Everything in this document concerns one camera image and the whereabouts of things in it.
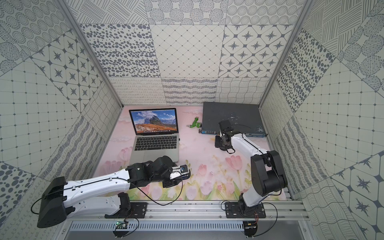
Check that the aluminium mounting rail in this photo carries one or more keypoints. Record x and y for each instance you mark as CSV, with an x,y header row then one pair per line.
x,y
186,210

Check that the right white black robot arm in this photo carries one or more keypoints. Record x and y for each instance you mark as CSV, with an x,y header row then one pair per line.
x,y
267,172

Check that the pink floral table mat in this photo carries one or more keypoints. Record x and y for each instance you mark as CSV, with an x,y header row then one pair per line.
x,y
215,174

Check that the silver open laptop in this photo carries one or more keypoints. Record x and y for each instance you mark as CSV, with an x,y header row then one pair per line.
x,y
157,134

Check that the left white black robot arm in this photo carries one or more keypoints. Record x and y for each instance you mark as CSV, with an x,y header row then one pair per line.
x,y
105,194

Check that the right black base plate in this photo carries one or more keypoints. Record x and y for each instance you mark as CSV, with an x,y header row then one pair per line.
x,y
236,210

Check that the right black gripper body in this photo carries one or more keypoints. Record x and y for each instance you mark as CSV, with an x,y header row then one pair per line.
x,y
219,142

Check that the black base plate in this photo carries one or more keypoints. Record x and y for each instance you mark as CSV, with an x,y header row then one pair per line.
x,y
236,210
136,210

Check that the black wireless mouse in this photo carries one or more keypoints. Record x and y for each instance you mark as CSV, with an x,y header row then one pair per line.
x,y
186,174

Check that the dark grey network switch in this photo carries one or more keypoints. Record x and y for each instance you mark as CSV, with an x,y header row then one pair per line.
x,y
243,117

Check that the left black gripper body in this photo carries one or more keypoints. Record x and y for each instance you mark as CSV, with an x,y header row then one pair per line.
x,y
173,182

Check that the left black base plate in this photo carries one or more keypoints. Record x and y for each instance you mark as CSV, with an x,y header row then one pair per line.
x,y
136,210

